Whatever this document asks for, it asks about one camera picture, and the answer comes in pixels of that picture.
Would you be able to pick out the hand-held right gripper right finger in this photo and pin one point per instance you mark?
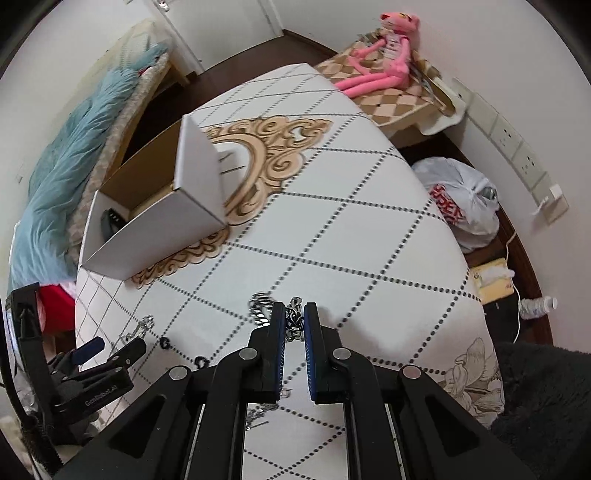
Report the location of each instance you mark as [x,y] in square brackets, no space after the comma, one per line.
[309,350]

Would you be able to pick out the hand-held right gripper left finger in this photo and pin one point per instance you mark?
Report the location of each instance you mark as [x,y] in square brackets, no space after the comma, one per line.
[281,350]

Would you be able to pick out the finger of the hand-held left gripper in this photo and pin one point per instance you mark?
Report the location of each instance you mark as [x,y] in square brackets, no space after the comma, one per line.
[129,351]
[90,348]

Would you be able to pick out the white cardboard box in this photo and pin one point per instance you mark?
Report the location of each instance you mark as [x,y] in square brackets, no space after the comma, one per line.
[152,244]

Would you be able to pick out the red cloth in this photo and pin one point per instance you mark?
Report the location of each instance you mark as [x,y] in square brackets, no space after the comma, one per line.
[57,304]

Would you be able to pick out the white patterned tablecloth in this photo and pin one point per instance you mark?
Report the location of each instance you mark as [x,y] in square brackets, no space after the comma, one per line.
[346,230]

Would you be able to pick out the black item in box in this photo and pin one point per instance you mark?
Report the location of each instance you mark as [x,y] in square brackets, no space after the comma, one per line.
[111,219]

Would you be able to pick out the blue fluffy blanket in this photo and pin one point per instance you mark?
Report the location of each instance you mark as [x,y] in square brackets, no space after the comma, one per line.
[69,161]

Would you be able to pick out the yellow tissue box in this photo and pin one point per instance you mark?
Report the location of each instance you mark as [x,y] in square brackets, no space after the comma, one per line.
[489,287]

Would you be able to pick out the white plastic bag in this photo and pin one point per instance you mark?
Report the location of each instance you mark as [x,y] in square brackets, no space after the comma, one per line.
[443,175]

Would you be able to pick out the clear plastic bottle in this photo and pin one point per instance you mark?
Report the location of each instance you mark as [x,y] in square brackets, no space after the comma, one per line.
[533,307]

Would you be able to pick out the dark grey fluffy cloth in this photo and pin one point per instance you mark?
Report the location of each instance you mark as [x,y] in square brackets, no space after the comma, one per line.
[540,392]

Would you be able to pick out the brown chequered blanket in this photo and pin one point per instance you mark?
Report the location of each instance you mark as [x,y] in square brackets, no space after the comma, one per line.
[397,105]

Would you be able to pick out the white plug adapter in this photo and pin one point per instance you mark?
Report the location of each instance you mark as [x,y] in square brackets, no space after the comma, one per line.
[554,193]

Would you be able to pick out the pink plush toy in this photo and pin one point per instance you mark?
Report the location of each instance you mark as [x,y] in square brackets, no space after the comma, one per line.
[397,55]

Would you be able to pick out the white door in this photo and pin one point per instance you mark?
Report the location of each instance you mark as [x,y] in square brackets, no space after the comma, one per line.
[221,27]

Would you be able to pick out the wooden bed frame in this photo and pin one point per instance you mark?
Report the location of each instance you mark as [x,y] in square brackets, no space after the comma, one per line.
[178,70]

